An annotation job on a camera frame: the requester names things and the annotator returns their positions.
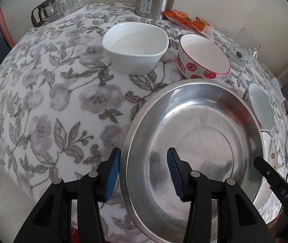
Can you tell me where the strawberry print bowl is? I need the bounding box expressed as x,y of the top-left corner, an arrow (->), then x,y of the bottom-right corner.
177,34 -> 232,80

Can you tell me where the white power strip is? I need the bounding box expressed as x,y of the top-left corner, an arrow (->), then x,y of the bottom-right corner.
271,77 -> 284,102

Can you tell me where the glass teapot with black handle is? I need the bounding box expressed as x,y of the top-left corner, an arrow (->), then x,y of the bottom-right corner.
31,0 -> 63,28

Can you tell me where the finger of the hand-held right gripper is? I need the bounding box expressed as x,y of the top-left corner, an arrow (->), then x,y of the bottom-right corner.
254,156 -> 280,186

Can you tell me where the large stainless steel plate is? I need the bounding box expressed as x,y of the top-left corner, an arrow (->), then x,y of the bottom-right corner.
120,79 -> 266,242

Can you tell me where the white floral plate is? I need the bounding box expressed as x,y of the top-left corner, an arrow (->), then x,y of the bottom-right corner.
253,131 -> 280,208

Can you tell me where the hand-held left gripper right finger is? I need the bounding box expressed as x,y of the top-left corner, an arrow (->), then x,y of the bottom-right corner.
167,147 -> 268,243

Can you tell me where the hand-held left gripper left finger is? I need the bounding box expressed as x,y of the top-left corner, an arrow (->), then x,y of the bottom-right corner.
14,148 -> 122,243

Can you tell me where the orange snack packet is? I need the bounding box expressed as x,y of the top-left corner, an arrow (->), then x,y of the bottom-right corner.
164,10 -> 194,29
191,16 -> 213,37

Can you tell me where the white square bowl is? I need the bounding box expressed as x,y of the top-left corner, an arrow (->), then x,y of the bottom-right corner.
102,22 -> 169,76

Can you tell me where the grey floral tablecloth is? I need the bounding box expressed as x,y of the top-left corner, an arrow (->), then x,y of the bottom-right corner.
0,2 -> 288,243

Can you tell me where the pale blue bowl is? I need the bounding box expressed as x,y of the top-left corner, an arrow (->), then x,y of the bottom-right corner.
243,83 -> 275,131

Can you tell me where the clear glass mug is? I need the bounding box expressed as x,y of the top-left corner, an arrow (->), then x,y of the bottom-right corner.
226,28 -> 262,66

